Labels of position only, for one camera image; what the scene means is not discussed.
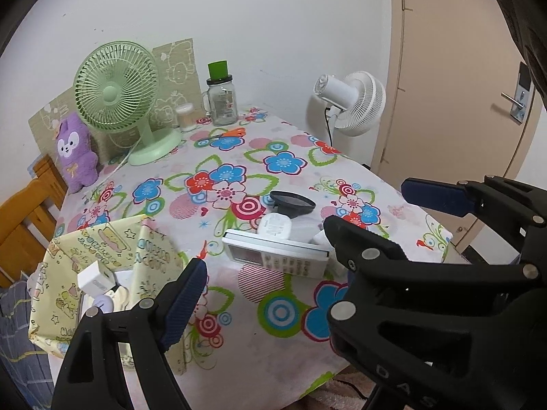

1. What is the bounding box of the white fan cable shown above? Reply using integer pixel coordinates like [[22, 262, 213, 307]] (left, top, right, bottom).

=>
[[100, 139, 144, 180]]

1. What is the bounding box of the glass jar with green lid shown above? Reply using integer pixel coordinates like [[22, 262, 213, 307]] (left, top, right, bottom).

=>
[[202, 62, 239, 127]]

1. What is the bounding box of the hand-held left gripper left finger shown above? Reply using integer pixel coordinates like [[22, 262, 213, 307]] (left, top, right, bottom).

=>
[[51, 258, 208, 410]]

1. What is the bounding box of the purple plush toy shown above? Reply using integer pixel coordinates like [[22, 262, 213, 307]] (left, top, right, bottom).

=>
[[55, 112, 100, 194]]

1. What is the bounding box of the white charger block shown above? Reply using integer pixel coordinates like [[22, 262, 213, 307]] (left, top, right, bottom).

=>
[[77, 262, 118, 297]]

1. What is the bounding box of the black round dish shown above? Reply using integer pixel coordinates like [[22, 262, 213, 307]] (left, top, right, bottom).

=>
[[269, 191, 317, 222]]

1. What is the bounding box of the silver door handle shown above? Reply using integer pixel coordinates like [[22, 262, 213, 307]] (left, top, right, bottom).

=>
[[502, 62, 535, 124]]

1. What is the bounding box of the floral tablecloth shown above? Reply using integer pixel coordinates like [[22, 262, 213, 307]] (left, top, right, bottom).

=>
[[51, 107, 454, 398]]

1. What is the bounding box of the white plug cube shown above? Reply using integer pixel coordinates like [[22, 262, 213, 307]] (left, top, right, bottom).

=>
[[291, 218, 328, 246]]

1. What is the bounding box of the green desk fan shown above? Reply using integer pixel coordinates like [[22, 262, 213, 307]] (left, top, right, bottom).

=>
[[74, 42, 184, 166]]

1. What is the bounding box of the blue plaid bedding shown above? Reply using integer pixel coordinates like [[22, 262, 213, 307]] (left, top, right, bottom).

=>
[[0, 282, 54, 394]]

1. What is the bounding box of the white adapter with ports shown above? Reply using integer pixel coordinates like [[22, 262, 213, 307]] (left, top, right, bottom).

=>
[[256, 214, 295, 241]]

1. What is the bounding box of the clear cotton swab container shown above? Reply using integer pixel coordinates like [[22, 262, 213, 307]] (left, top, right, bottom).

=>
[[175, 103, 195, 133]]

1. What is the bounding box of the white remote control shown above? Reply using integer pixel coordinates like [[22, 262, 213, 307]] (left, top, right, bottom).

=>
[[223, 228, 332, 280]]

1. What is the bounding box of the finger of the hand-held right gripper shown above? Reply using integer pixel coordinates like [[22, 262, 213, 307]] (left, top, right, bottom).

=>
[[322, 216, 547, 353], [401, 175, 547, 265]]

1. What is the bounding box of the yellow patterned box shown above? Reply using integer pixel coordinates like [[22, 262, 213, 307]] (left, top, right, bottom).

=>
[[28, 216, 189, 372]]

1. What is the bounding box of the small lavender round gadget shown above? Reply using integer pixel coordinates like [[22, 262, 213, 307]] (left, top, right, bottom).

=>
[[92, 295, 116, 314]]

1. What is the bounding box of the beige door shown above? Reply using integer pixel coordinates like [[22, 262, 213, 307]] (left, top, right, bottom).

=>
[[382, 0, 547, 257]]

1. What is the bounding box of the plain white box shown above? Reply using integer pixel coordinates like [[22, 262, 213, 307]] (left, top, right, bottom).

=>
[[115, 270, 138, 290]]

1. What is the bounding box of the white floor fan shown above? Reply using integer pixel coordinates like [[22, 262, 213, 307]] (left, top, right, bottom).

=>
[[313, 70, 386, 148]]

